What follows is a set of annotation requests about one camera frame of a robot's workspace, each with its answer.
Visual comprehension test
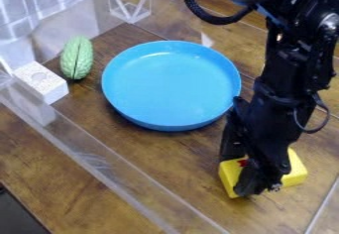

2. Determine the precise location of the green textured gourd toy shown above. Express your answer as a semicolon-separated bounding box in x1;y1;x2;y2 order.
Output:
60;36;94;80

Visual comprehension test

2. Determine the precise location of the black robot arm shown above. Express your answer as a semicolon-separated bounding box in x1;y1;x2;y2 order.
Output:
221;0;339;196

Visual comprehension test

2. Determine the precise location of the yellow brick with label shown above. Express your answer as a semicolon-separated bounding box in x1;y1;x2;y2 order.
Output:
219;149;309;198

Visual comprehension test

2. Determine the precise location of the clear acrylic enclosure wall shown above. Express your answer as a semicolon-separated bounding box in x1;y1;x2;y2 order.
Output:
0;0;339;234

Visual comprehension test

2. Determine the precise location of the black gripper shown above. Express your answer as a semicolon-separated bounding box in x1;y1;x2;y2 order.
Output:
219;78;319;198

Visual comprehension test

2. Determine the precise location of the white speckled block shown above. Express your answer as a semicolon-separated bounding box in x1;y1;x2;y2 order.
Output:
14;61;70;104

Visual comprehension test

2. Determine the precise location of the black corrugated cable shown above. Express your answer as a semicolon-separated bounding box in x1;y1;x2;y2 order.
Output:
175;0;255;26

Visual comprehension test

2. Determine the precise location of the clear acrylic corner bracket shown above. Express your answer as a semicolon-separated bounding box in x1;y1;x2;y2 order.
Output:
108;0;151;24

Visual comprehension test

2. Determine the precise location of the blue round tray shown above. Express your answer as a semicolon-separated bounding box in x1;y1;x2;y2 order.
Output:
100;41;242;131

